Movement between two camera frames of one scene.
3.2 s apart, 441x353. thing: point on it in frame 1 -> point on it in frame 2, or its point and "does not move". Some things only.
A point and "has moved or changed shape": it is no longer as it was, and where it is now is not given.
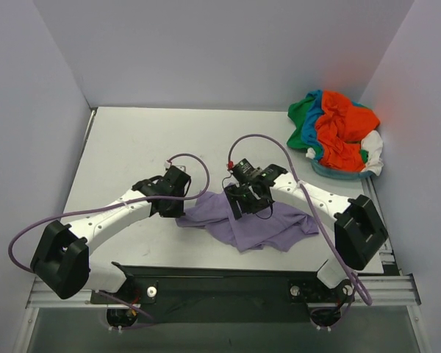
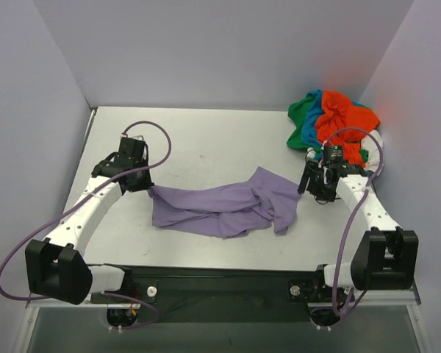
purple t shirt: [212, 211] has moved or changed shape
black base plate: [226, 294] does not move
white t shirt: [373, 143] does not move
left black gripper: [173, 206] -> [140, 180]
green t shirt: [296, 114] does not move
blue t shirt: [309, 126] does not move
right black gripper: [248, 202] -> [314, 180]
